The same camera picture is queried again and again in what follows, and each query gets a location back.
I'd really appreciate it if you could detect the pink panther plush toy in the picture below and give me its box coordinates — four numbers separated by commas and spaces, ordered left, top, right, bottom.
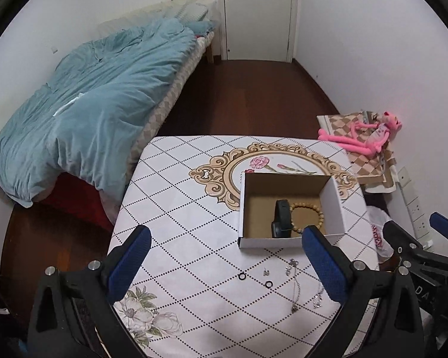
318, 112, 402, 158

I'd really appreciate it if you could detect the white power strip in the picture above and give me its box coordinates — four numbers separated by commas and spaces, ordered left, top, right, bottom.
396, 166, 434, 251

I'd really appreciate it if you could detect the white plastic bag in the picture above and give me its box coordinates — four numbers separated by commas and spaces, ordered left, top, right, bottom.
366, 206, 394, 263

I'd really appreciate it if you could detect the silver pendant necklace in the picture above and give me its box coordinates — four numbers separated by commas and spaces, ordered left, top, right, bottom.
286, 258, 300, 313

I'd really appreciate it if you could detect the striped pillow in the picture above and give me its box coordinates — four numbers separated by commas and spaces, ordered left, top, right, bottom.
162, 0, 216, 24

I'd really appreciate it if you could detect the patterned white tablecloth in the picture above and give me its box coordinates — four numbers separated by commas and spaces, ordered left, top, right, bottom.
111, 136, 378, 357

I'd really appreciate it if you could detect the checkered folded blanket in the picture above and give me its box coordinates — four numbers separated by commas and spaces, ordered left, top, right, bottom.
317, 111, 401, 194

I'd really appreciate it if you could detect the wooden bead bracelet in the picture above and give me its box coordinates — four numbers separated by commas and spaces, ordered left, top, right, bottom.
289, 201, 325, 236

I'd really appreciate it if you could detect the teal duvet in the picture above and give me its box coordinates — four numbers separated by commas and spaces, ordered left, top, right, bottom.
0, 18, 197, 207

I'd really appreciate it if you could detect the silver chain bracelet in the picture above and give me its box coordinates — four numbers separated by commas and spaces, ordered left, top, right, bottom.
311, 282, 326, 311

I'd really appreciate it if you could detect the bed with checkered mattress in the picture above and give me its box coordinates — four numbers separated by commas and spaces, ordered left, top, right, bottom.
0, 0, 218, 230

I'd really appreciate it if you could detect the black smart band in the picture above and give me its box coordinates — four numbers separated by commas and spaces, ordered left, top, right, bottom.
271, 200, 294, 238

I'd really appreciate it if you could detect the white door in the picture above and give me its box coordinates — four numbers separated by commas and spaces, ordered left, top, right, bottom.
223, 0, 297, 62

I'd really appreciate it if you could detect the white cardboard box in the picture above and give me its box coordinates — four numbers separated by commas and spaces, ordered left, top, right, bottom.
238, 172, 347, 250

